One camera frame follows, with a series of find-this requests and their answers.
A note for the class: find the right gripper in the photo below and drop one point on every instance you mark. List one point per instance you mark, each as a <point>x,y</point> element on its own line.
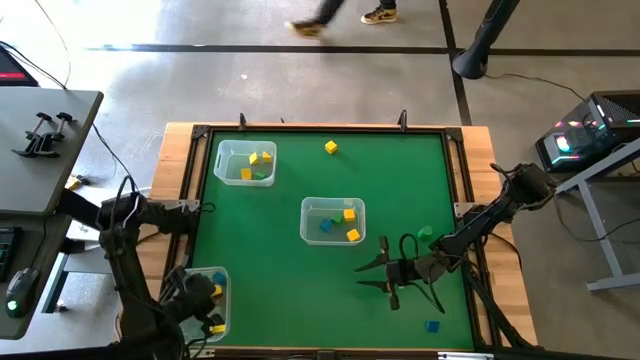
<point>402,272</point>

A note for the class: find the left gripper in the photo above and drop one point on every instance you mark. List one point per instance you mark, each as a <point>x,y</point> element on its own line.
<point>197,297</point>

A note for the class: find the green cylinder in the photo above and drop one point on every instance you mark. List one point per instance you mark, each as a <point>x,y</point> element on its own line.
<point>425,231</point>

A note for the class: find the small blue cube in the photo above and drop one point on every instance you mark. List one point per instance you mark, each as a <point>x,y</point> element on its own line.
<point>432,326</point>

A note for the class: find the small yellow cube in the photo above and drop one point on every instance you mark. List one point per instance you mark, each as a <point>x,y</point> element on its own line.
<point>246,173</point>
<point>266,156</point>
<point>253,158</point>

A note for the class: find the small green cube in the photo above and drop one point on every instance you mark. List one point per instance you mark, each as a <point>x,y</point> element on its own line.
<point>260,175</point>

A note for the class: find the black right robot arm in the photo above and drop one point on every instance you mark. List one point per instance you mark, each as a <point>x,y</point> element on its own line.
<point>480,221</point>

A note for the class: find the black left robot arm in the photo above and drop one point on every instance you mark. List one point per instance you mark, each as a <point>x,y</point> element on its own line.
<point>126,280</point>

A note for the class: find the blue cylinder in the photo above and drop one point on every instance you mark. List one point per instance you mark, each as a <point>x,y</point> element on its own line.
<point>219,278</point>

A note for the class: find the clear plastic bin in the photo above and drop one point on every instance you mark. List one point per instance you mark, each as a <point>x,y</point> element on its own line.
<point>200,337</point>
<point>225,165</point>
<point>312,210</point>

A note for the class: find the green table mat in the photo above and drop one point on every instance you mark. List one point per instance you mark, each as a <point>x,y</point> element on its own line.
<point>300,310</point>

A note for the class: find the metal mounting plate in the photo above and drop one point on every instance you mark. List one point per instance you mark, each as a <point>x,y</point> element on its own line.
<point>461,209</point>

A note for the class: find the black desk beam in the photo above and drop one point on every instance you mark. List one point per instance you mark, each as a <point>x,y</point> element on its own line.
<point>82,209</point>

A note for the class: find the metal table clamp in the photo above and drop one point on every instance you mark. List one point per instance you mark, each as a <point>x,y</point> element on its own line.
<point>402,122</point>
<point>242,122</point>

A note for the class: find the small yellow object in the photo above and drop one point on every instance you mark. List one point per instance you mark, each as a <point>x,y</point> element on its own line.
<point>73,183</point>

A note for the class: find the dark grey desk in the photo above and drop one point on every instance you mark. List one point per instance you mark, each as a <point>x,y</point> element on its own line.
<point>40,235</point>

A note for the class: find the black computer mouse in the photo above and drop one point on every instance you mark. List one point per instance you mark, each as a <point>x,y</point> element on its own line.
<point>20,290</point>

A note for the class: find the grey desk top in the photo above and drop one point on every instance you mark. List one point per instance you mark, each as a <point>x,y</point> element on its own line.
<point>50,175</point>

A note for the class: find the black keyboard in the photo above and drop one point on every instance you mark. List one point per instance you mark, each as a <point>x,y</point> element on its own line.
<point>7,250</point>

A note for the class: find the black C-clamp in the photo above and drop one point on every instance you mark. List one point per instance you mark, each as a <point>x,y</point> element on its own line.
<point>29,147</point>
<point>49,149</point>

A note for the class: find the grey metal desk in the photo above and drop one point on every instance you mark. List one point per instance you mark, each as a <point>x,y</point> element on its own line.
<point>600,237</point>

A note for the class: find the computer with RGB lights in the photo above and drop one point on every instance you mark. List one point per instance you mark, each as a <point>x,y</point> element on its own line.
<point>585,135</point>

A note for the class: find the black floor stand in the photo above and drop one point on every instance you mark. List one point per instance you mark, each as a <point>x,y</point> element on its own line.
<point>480,45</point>

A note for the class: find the person's shoe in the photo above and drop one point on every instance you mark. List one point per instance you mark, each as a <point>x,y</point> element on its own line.
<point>379,15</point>
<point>306,28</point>

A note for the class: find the person's leg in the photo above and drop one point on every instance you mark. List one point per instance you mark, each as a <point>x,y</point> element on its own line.
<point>330,7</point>
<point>388,2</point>

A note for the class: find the black monitor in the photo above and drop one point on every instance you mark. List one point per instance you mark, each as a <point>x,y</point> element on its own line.
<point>12,70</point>

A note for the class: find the black frame strut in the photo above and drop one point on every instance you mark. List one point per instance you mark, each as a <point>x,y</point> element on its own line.
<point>495,310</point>

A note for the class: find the black table frame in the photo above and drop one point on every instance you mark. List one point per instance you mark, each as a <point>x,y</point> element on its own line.
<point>350,129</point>

